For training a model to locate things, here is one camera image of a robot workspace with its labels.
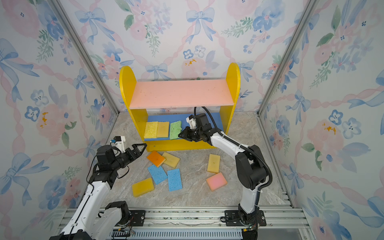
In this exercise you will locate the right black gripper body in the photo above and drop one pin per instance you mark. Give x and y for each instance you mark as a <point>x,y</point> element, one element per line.
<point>197,134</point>

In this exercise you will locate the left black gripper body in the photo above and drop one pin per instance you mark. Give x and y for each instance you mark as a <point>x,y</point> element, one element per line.
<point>121,160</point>

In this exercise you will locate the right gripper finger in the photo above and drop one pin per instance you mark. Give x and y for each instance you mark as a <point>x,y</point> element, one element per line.
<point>189,138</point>
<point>186,131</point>

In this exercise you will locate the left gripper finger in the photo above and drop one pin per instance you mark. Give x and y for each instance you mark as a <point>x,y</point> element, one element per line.
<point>135,154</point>
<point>139,149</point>

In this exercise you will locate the bright yellow cellulose sponge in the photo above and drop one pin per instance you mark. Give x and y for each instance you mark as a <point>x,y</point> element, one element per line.
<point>151,130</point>

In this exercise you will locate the yellow sponge with green back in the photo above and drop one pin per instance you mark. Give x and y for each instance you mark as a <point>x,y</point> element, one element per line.
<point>163,130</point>

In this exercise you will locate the yellow pink blue toy shelf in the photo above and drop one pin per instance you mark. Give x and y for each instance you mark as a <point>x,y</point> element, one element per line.
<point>141,96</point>

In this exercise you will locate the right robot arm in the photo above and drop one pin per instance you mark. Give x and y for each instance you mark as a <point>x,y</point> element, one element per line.
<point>253,172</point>

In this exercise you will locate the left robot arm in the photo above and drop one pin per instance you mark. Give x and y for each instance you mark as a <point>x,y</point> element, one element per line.
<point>83,225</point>

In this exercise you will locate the pale yellow sponge underneath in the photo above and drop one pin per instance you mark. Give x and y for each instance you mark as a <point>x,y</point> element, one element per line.
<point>170,160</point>

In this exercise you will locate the blue sponge left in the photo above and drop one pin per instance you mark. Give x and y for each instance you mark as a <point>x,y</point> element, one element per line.
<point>157,173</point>

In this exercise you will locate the blue sponge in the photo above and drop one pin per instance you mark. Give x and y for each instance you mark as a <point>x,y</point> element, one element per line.
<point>157,173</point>
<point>174,180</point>

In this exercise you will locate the thick yellow sponge front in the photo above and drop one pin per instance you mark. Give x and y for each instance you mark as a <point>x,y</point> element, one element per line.
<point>143,187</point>

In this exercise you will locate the small yellow sponge right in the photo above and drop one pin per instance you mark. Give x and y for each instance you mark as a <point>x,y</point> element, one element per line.
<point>214,163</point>

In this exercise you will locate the blue sponge right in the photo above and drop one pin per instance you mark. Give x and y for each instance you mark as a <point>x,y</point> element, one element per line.
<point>174,180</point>

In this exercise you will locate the pink orange sponge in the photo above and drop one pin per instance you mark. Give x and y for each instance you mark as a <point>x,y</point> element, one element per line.
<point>216,181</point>

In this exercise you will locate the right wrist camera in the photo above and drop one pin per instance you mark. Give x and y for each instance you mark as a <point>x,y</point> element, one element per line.
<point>197,121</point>

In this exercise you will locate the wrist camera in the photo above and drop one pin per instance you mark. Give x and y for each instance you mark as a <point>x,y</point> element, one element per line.
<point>119,142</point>
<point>197,121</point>

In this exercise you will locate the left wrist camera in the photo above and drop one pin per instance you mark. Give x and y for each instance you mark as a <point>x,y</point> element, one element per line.
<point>119,142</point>

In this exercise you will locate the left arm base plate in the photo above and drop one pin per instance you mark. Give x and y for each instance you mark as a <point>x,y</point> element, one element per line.
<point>131,218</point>

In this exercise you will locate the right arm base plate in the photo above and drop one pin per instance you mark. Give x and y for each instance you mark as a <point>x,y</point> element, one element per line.
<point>238,218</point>

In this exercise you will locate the aluminium mounting rail frame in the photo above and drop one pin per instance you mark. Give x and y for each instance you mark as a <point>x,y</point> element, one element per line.
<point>204,223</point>

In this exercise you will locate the left corner aluminium post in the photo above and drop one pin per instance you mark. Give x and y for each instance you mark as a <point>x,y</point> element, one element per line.
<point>58,9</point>

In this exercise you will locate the corner aluminium post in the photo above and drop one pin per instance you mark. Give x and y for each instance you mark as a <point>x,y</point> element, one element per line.
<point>58,9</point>
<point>291,47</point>

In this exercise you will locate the right corner aluminium post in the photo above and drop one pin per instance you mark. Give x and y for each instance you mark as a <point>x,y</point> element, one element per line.
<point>291,47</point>

